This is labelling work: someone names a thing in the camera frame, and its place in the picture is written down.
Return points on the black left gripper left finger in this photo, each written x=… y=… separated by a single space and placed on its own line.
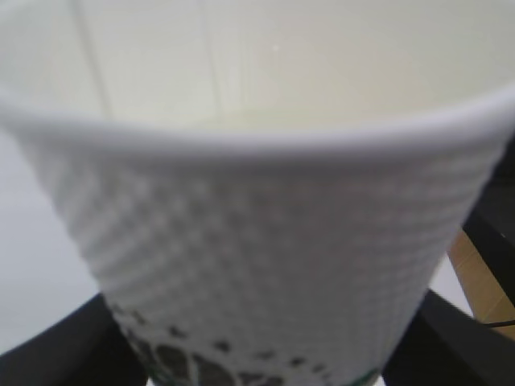
x=84 y=348

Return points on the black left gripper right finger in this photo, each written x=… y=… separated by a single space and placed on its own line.
x=443 y=346

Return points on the white paper cup green logo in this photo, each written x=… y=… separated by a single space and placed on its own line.
x=262 y=190

